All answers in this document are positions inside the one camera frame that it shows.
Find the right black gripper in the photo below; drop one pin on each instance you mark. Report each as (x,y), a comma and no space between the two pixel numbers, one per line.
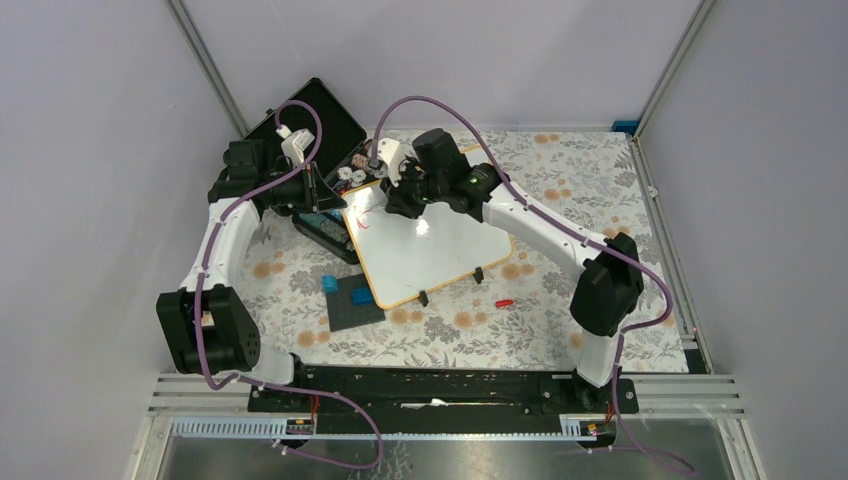
(398,202)

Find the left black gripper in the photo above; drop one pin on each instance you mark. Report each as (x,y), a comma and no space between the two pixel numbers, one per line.
(316,195)

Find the yellow framed whiteboard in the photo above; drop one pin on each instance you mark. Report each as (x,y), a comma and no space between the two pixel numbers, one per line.
(402,258)

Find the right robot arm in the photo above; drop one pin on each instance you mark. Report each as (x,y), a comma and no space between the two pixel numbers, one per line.
(608,280)

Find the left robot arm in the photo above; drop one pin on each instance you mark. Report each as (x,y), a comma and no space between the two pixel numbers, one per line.
(208,329)

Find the black whiteboard foot clip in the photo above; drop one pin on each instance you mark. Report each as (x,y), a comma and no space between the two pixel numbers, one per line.
(478,275)

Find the white poker chip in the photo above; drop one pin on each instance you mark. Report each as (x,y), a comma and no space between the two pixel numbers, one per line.
(345,173)

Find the black poker chip case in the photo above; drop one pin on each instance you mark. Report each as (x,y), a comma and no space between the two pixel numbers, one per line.
(337,138)

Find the light blue building brick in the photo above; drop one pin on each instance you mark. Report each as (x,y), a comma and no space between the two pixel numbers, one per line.
(329,284)

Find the dark blue building brick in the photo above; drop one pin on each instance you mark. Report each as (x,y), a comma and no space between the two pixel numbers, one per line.
(362,296)

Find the dark grey building baseplate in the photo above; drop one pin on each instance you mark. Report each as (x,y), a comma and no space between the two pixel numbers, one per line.
(350,302)

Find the floral table mat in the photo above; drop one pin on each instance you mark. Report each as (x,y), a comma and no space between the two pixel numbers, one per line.
(588,177)

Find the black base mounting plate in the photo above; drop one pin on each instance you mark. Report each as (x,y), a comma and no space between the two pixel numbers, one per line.
(442,401)

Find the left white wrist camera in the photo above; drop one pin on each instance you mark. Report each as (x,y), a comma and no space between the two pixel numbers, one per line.
(295,144)

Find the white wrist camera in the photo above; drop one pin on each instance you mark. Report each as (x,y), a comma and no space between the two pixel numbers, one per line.
(391,153)
(295,144)

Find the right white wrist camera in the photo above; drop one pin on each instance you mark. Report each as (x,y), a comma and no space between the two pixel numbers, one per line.
(391,153)

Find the blue corner bracket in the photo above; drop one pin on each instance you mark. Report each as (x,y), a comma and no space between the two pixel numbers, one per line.
(628,127)

